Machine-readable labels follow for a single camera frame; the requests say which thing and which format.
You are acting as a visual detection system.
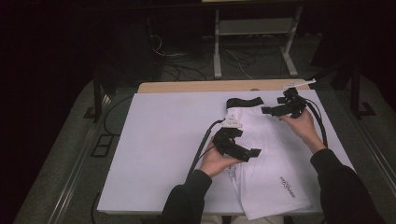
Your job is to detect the white floor cable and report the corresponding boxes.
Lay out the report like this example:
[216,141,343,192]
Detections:
[223,49,254,80]

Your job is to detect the white board table cover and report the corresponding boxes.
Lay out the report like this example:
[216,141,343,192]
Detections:
[96,89,356,217]

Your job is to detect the black floor cable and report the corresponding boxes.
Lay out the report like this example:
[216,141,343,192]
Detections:
[103,94,134,136]

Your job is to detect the hand-held gripper black cable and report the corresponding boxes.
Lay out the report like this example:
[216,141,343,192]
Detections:
[186,119,226,183]
[303,97,330,148]

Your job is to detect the person's right hand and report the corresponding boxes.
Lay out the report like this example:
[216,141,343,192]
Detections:
[279,108,326,155]

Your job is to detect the white metal stand frame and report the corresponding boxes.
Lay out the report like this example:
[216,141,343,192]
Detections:
[213,5,304,79]

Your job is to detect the person's lap in light trousers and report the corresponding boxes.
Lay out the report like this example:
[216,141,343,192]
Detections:
[200,214,284,224]

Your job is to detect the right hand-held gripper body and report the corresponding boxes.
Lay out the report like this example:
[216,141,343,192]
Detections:
[277,78,317,119]

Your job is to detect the metal floor rail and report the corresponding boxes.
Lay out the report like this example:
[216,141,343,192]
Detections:
[46,92,113,224]
[342,92,396,194]

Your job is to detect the white shorts with black waistband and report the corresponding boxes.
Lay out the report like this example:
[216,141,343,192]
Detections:
[225,96,312,221]

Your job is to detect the right hand-held gripper black cable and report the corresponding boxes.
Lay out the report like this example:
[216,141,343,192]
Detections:
[303,97,330,148]

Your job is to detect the black metal stand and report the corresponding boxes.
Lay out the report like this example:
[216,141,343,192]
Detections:
[83,71,104,123]
[349,62,376,119]

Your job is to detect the person's left hand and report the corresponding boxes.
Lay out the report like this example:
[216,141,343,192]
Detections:
[199,138,244,179]

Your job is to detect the left hand-held gripper black cable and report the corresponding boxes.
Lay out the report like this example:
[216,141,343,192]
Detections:
[186,119,226,183]

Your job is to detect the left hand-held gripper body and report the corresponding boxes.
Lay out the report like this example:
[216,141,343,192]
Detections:
[212,114,247,162]

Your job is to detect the bundle of black floor cables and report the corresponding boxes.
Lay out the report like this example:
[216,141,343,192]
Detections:
[162,50,216,82]

